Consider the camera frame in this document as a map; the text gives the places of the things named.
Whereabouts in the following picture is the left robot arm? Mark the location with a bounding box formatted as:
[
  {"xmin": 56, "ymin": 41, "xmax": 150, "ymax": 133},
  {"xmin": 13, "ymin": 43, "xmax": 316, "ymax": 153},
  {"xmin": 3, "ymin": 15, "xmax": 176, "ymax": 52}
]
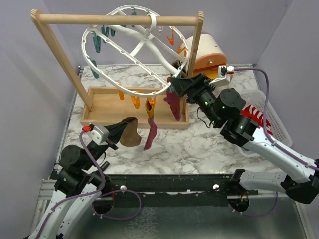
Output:
[{"xmin": 29, "ymin": 122, "xmax": 127, "ymax": 239}]

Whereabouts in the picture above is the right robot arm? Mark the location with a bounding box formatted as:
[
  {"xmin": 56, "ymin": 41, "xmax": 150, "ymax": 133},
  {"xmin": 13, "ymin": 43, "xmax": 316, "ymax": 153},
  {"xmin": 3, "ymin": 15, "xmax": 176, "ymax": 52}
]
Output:
[{"xmin": 170, "ymin": 73, "xmax": 319, "ymax": 204}]

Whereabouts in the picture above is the toy drawer cabinet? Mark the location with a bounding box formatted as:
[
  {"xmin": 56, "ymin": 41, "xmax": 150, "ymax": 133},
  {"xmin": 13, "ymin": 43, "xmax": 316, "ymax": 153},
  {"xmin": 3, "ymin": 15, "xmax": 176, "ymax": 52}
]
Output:
[{"xmin": 193, "ymin": 33, "xmax": 227, "ymax": 80}]

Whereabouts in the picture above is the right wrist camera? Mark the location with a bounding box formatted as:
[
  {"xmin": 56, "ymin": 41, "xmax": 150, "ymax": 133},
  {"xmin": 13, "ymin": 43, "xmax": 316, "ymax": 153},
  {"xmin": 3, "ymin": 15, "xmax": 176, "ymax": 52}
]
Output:
[{"xmin": 210, "ymin": 65, "xmax": 234, "ymax": 87}]

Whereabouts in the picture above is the white plastic basket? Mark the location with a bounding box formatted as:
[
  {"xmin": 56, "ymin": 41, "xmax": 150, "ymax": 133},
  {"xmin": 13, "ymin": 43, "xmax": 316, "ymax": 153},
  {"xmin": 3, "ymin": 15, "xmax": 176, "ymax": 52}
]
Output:
[{"xmin": 234, "ymin": 90, "xmax": 293, "ymax": 158}]

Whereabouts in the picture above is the teal clothespin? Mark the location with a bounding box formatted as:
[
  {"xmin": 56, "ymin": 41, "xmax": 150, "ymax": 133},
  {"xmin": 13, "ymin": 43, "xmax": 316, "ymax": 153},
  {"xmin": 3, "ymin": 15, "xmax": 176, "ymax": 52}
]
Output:
[
  {"xmin": 93, "ymin": 32, "xmax": 101, "ymax": 53},
  {"xmin": 90, "ymin": 59, "xmax": 99, "ymax": 79}
]

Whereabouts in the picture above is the wooden hanger rack stand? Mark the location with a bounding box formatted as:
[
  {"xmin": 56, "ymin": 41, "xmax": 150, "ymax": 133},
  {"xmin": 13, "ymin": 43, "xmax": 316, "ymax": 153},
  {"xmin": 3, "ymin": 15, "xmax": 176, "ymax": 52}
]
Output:
[{"xmin": 30, "ymin": 9, "xmax": 204, "ymax": 129}]

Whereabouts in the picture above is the white oval clip hanger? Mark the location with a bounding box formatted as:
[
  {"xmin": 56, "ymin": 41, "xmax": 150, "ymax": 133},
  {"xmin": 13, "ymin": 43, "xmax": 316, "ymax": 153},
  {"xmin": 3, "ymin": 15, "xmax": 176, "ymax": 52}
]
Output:
[{"xmin": 81, "ymin": 5, "xmax": 190, "ymax": 98}]

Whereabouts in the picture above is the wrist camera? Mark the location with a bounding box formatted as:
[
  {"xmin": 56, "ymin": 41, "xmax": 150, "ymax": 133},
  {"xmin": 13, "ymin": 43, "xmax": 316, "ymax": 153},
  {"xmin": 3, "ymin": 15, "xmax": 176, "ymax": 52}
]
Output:
[
  {"xmin": 82, "ymin": 124, "xmax": 110, "ymax": 146},
  {"xmin": 210, "ymin": 65, "xmax": 234, "ymax": 87}
]

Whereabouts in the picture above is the argyle patterned sock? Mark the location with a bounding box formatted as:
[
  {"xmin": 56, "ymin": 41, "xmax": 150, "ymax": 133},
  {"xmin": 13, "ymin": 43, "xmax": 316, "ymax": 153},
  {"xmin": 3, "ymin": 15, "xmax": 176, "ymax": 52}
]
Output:
[{"xmin": 171, "ymin": 60, "xmax": 187, "ymax": 78}]

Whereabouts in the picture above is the red white striped sock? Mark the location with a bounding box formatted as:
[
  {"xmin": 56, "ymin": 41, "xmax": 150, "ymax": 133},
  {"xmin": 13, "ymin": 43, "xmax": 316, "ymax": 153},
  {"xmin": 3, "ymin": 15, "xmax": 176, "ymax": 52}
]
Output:
[{"xmin": 241, "ymin": 104, "xmax": 264, "ymax": 127}]

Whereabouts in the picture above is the orange clothespin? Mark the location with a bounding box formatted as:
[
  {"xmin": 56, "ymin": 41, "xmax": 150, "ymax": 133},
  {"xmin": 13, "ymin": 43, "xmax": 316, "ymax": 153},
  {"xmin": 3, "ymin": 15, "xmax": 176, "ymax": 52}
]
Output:
[{"xmin": 130, "ymin": 95, "xmax": 140, "ymax": 109}]

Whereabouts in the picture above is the brown ribbed sock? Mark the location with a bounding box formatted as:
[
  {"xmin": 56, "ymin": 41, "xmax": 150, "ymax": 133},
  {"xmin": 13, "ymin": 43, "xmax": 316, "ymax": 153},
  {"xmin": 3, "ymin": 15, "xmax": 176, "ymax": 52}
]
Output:
[{"xmin": 120, "ymin": 117, "xmax": 142, "ymax": 147}]

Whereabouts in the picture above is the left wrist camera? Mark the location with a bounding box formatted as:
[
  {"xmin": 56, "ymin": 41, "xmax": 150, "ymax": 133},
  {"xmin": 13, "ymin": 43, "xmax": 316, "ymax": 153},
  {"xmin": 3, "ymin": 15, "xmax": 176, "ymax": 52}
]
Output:
[{"xmin": 82, "ymin": 124, "xmax": 110, "ymax": 146}]

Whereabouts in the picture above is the maroon striped sock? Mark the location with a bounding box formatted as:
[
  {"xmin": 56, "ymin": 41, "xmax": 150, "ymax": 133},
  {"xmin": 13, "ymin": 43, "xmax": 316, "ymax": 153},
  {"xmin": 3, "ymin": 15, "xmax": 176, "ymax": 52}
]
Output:
[
  {"xmin": 164, "ymin": 85, "xmax": 181, "ymax": 121},
  {"xmin": 143, "ymin": 97, "xmax": 158, "ymax": 151}
]

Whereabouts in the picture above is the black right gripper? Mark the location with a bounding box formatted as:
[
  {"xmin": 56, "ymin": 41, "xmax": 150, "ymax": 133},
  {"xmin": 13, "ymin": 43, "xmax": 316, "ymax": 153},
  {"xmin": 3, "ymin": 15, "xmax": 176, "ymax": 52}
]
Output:
[{"xmin": 168, "ymin": 72, "xmax": 221, "ymax": 127}]

